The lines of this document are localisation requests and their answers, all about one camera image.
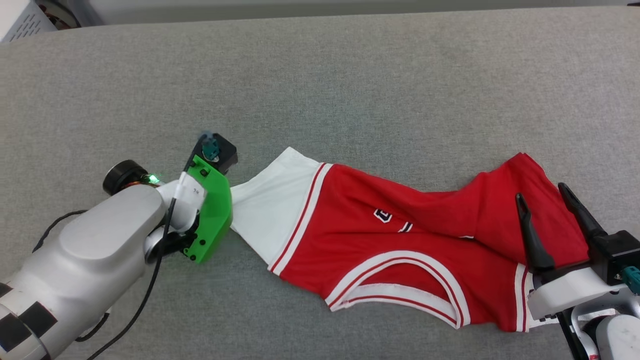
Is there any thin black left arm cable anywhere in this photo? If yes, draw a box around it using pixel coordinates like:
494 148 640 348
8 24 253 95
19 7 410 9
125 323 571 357
32 160 197 360

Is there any white perforated laundry basket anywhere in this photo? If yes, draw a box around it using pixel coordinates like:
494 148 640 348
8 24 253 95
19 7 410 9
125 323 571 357
0 0 59 44

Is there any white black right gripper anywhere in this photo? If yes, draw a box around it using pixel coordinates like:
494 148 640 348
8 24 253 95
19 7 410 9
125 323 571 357
515 182 632 321

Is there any red and white jersey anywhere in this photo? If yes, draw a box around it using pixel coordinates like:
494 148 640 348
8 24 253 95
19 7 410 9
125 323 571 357
229 146 597 334

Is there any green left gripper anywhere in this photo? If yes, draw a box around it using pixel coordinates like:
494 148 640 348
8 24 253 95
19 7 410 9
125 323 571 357
182 155 234 265

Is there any teal left camera connector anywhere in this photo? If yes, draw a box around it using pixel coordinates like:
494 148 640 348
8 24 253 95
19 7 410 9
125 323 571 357
201 135 221 162

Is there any teal camera connector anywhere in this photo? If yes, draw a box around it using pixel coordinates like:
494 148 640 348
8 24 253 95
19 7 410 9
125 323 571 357
201 135 221 162
620 266 640 296

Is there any teal right camera connector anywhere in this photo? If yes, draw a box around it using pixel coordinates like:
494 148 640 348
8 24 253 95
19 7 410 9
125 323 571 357
620 266 640 296

